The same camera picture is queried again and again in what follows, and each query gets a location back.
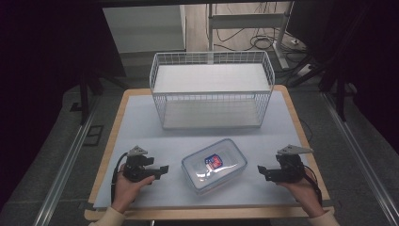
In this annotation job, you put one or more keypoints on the metal floor rail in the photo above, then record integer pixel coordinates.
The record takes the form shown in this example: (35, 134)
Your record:
(66, 169)
(360, 147)

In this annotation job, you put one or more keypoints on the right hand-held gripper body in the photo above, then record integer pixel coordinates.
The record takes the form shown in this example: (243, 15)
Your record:
(290, 168)

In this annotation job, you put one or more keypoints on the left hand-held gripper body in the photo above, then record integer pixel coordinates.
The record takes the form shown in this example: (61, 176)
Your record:
(136, 164)

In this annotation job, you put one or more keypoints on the white metal desk frame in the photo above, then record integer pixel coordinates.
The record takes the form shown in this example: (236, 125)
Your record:
(247, 20)

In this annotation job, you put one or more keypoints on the person's right hand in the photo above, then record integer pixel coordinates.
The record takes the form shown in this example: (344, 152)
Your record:
(302, 194)

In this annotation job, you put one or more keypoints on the black floor frame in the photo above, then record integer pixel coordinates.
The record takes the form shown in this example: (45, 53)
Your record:
(93, 135)

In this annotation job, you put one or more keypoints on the clear plastic lidded container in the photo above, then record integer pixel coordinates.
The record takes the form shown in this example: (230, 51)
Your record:
(215, 166)

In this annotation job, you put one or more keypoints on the pale blue table mat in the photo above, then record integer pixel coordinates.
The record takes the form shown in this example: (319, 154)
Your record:
(175, 141)

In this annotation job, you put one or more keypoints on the person's left hand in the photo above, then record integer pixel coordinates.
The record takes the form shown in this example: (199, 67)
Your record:
(127, 191)

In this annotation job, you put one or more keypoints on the black stand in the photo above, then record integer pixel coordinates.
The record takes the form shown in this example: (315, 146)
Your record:
(340, 94)
(84, 94)

